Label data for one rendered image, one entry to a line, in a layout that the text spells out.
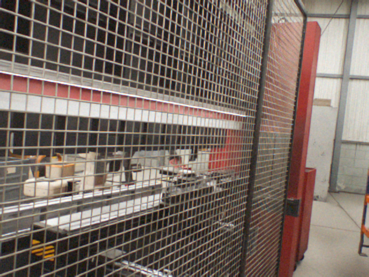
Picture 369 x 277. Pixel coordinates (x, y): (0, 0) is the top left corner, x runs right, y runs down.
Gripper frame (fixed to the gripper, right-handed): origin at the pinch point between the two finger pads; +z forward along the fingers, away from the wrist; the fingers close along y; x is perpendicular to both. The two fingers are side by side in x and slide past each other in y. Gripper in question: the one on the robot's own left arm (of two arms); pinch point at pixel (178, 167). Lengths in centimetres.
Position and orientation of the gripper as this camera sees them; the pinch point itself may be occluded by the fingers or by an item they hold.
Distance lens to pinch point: 271.3
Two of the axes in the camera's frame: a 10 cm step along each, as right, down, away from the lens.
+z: 3.7, 9.1, -2.1
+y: 4.7, 0.2, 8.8
